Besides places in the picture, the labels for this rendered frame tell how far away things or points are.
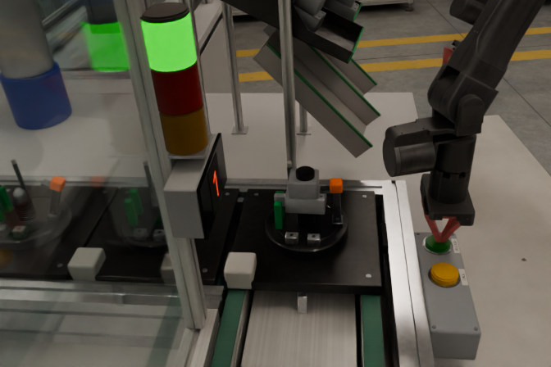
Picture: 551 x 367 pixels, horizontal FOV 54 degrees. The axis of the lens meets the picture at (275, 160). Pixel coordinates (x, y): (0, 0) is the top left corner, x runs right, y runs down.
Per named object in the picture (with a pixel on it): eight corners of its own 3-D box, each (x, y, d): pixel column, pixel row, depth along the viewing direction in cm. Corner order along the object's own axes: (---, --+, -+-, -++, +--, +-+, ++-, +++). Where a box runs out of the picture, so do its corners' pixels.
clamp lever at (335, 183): (343, 214, 91) (342, 177, 86) (343, 222, 89) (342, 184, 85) (321, 215, 91) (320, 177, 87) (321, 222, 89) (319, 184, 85)
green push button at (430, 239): (447, 242, 91) (448, 233, 90) (451, 260, 88) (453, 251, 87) (422, 242, 91) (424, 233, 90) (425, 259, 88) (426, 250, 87)
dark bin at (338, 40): (359, 38, 106) (376, 4, 102) (348, 64, 96) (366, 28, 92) (231, -26, 107) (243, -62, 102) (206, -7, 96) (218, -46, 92)
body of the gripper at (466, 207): (428, 223, 80) (434, 182, 76) (420, 182, 89) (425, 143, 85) (474, 224, 79) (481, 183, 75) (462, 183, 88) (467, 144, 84)
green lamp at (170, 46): (201, 52, 58) (195, 6, 55) (190, 71, 54) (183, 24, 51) (156, 52, 59) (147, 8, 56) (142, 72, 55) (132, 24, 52)
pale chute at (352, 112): (365, 125, 117) (380, 114, 115) (356, 158, 107) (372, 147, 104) (271, 33, 112) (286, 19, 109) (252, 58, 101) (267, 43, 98)
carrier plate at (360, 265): (374, 198, 102) (375, 189, 101) (381, 296, 82) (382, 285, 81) (248, 197, 105) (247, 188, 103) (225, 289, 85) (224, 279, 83)
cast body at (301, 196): (326, 198, 90) (326, 163, 87) (325, 215, 87) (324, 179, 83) (276, 196, 92) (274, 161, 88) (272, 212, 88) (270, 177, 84)
